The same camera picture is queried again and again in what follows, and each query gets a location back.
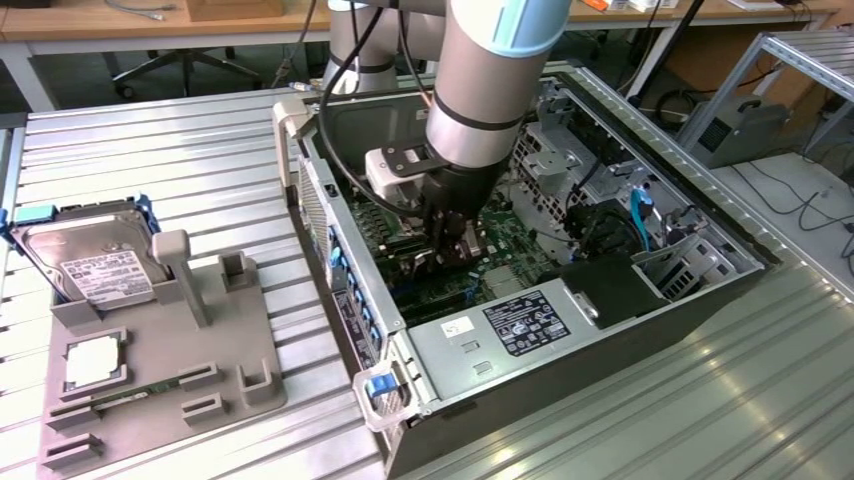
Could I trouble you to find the black wire bundle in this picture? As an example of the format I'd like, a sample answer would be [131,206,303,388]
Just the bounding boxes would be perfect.
[566,197,646,261]

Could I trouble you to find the office chair base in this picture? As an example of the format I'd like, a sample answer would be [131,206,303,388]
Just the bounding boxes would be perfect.
[110,47,266,99]

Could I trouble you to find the silver hard disk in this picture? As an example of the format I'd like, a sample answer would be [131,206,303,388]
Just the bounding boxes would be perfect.
[19,209,168,306]

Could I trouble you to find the green RAM stick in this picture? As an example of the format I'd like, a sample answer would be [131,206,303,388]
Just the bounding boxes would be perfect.
[92,378,183,404]

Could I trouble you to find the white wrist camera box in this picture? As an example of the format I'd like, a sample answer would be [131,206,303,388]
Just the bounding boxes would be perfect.
[363,145,432,204]

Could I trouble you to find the beige case handle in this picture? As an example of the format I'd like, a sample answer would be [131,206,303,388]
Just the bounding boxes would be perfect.
[351,367,412,432]
[272,98,322,194]

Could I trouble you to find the black plastic shroud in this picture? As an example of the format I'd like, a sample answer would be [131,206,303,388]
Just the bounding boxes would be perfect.
[558,253,674,330]

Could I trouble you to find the brown cardboard box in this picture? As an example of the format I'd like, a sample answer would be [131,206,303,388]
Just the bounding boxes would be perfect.
[184,0,286,22]

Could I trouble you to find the black floor cable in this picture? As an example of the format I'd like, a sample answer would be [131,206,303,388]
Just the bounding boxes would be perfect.
[730,164,854,234]

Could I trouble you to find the silver drive cage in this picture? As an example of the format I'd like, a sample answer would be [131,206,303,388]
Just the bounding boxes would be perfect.
[513,74,653,201]

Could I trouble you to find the open black PC case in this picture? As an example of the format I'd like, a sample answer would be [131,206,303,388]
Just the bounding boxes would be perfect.
[272,64,786,480]

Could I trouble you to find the black stand pole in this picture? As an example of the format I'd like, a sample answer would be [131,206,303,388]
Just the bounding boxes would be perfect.
[637,0,706,101]

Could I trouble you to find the aluminium profile frame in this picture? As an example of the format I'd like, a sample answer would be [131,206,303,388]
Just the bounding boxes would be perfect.
[690,29,854,166]

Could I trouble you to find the green graphics card black shroud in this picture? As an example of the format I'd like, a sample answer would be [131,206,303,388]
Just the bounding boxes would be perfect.
[398,247,468,286]

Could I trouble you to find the blue disk caddy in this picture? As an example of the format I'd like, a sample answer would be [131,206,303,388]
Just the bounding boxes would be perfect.
[0,193,166,249]

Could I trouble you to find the grey control box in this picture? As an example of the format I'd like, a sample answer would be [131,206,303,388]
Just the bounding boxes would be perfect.
[677,97,795,171]

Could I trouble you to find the wooden desk white frame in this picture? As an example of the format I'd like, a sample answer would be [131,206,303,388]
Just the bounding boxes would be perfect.
[0,0,335,114]
[563,0,839,101]

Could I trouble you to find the grey network cable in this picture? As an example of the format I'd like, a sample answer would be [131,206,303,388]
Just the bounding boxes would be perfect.
[106,0,179,21]

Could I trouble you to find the CPU with white top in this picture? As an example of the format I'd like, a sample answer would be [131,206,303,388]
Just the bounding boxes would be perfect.
[63,337,128,389]

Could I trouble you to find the grey parts rack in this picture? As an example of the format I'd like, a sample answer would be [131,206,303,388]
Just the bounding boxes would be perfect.
[39,229,290,471]

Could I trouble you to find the coiled black cable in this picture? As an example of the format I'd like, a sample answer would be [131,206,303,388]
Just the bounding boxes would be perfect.
[657,87,699,124]

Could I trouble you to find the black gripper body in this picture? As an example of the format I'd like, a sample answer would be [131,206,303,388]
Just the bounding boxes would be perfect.
[414,160,507,224]

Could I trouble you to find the silver power supply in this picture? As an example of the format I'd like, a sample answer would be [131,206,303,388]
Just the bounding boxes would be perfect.
[403,277,606,404]

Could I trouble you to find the blue flat wire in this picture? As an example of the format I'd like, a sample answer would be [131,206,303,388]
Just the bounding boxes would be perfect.
[630,185,659,251]

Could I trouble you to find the green motherboard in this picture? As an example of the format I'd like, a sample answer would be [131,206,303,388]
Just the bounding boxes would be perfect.
[346,194,575,321]

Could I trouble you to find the hanging black cable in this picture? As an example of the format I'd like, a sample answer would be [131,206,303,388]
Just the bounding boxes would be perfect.
[270,0,319,96]

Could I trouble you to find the black long expansion slot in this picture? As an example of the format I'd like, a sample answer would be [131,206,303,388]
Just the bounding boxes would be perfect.
[400,297,479,322]

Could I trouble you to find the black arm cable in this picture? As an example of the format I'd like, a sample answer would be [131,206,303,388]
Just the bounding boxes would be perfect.
[316,0,435,219]

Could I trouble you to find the silver disk bay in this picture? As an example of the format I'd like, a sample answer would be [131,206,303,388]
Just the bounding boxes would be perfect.
[633,233,739,301]

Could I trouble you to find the silver chipset heatsink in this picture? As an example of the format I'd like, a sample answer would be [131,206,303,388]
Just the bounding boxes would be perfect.
[483,267,533,294]

